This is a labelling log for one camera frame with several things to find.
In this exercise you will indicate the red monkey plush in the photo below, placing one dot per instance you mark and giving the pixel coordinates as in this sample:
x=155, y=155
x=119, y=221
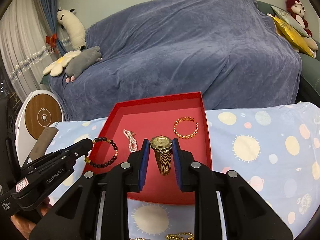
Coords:
x=297, y=10

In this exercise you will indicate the blue curtain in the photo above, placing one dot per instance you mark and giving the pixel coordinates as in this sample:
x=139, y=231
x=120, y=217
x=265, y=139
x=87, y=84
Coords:
x=47, y=5

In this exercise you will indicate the silver cushion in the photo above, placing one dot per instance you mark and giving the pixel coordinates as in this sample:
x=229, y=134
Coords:
x=287, y=18

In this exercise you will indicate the cream plush cushion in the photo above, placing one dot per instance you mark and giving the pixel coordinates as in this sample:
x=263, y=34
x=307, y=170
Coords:
x=312, y=45

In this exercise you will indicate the flower shaped pillow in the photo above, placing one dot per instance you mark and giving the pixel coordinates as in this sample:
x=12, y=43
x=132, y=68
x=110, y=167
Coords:
x=58, y=63

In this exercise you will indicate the blue covered sofa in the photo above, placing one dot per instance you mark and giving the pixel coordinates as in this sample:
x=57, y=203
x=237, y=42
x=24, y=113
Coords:
x=310, y=80

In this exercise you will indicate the red cardboard box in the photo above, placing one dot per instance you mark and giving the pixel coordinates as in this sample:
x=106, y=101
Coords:
x=162, y=115

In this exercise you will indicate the white round appliance wooden disc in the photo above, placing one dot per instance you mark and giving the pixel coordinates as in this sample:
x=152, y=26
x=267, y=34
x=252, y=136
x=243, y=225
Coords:
x=43, y=116

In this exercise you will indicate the gold cushion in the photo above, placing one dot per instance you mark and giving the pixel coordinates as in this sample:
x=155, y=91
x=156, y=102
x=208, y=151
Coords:
x=292, y=36

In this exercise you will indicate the grey plush animal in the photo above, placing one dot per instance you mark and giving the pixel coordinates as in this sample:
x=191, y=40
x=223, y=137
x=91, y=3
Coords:
x=82, y=62

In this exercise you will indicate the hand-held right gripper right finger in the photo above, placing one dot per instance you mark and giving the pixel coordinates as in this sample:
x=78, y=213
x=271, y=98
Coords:
x=176, y=166

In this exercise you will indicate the planet print blue tablecloth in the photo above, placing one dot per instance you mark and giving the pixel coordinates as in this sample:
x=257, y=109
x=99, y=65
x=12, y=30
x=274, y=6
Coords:
x=262, y=155

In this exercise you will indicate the blue velvet blanket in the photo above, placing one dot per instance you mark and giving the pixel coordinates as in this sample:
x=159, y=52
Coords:
x=187, y=55

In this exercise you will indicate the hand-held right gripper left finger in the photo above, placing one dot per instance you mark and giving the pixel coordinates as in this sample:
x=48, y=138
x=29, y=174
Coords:
x=144, y=166

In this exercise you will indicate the brown flat case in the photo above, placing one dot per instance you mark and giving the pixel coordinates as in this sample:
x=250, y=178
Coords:
x=43, y=140

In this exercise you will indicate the white curtain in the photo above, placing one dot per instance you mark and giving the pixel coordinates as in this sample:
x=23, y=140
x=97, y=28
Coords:
x=22, y=30

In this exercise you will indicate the gold wrist watch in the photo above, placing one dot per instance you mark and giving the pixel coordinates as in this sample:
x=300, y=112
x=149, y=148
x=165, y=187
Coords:
x=161, y=142

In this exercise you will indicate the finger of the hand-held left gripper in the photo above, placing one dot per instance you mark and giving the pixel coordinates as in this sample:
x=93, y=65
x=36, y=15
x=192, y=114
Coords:
x=65, y=162
x=75, y=146

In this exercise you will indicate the white cow plush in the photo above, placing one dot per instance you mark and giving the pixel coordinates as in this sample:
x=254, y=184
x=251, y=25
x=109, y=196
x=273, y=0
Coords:
x=75, y=32

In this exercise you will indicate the red bow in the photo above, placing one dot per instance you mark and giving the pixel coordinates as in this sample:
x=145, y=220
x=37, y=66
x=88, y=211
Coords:
x=51, y=40

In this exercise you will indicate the beaded curtain tieback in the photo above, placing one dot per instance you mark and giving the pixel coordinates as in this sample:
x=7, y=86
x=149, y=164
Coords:
x=30, y=61

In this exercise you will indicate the person's left hand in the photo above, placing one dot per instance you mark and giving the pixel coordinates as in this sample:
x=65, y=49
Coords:
x=37, y=212

